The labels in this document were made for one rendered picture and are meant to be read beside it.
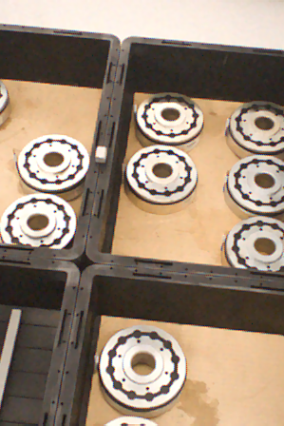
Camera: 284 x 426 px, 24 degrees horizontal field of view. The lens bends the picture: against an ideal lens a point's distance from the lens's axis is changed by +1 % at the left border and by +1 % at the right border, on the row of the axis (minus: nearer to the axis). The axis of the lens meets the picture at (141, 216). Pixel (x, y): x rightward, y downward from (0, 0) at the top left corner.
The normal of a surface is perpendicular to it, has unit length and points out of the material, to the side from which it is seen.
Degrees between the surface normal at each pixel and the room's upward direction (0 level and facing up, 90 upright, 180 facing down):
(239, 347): 0
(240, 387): 0
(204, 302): 90
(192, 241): 0
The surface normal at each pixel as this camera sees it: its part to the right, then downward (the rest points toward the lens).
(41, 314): 0.04, -0.57
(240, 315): -0.10, 0.82
